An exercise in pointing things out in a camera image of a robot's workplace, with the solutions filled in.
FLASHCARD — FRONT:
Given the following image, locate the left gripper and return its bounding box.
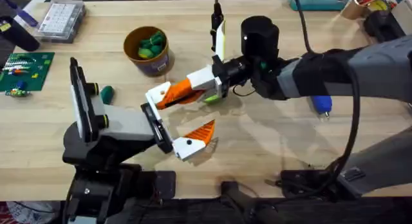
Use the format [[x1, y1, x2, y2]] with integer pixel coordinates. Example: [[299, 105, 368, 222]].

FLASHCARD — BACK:
[[62, 81, 216, 173]]

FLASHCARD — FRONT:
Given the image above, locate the orange ribbed wedge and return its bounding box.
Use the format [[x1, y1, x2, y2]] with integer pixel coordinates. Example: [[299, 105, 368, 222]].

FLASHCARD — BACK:
[[155, 87, 196, 111]]

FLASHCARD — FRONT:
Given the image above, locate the green toy vegetable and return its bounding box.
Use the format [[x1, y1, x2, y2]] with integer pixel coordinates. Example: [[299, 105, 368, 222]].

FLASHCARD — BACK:
[[100, 85, 115, 106]]

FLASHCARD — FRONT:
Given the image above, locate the green disc with holes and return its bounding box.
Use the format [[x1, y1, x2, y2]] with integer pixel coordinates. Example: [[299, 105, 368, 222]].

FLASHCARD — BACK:
[[203, 94, 223, 106]]

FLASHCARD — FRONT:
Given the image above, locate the brown tub with green toys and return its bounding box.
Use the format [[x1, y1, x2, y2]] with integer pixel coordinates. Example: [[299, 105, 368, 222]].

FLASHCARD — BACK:
[[122, 25, 176, 78]]

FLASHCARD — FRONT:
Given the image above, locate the teal box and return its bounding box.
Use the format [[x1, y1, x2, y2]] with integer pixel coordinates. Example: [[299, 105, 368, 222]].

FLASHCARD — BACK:
[[287, 0, 355, 12]]

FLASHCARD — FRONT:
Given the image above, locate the clear plastic parts box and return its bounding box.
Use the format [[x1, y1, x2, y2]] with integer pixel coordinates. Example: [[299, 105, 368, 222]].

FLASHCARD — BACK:
[[33, 0, 87, 44]]

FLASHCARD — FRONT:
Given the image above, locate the green board with blocks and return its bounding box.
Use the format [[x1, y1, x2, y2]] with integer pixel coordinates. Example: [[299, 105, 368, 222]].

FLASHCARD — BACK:
[[0, 51, 56, 98]]

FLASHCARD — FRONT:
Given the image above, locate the black cylindrical case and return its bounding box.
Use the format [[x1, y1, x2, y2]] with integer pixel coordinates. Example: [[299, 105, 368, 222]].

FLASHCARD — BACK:
[[0, 15, 41, 53]]

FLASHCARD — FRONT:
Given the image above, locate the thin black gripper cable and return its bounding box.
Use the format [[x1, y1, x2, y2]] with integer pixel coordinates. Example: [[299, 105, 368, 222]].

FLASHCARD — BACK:
[[232, 84, 258, 98]]

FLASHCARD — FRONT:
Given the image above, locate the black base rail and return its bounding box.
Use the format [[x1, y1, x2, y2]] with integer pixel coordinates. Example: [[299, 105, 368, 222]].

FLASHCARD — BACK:
[[127, 169, 412, 224]]

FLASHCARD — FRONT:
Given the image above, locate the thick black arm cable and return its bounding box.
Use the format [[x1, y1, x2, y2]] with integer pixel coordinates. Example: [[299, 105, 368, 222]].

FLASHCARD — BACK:
[[279, 0, 361, 194]]

